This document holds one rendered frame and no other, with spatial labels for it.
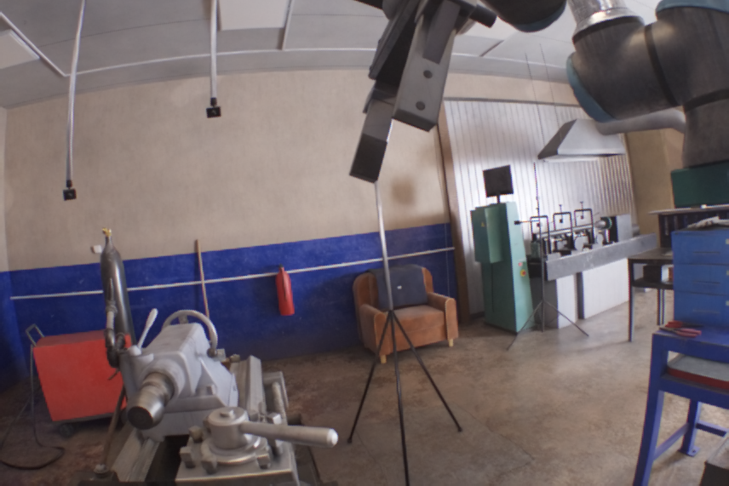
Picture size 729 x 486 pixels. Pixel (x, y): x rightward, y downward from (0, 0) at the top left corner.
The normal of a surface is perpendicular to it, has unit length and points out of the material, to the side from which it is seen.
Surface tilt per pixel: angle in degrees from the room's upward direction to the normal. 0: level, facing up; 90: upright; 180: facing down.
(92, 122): 90
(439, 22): 111
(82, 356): 90
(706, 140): 70
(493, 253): 90
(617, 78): 105
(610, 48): 99
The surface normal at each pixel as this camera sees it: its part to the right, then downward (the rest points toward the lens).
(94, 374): 0.59, -0.09
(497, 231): 0.27, -0.06
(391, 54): -0.26, 0.94
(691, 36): -0.89, 0.05
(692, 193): -0.99, 0.11
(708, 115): -0.95, -0.24
